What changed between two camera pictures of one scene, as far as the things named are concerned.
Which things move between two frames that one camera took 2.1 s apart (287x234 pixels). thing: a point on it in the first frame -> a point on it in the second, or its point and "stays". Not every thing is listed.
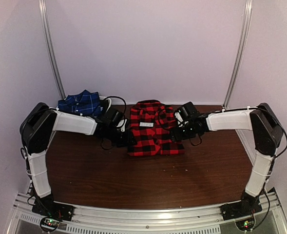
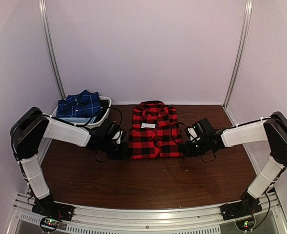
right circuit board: x=246 y=224 stays
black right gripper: x=176 y=135 -> x=188 y=150
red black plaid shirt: x=152 y=123 stays
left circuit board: x=50 y=223 stays
